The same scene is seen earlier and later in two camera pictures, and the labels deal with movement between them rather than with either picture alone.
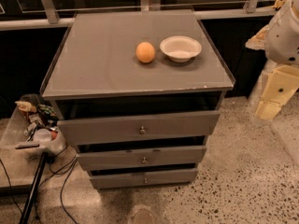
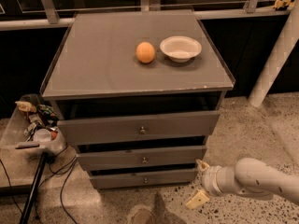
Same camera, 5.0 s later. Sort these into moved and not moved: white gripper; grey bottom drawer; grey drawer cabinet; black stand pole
Moved: white gripper
Not moved: grey bottom drawer; black stand pole; grey drawer cabinet
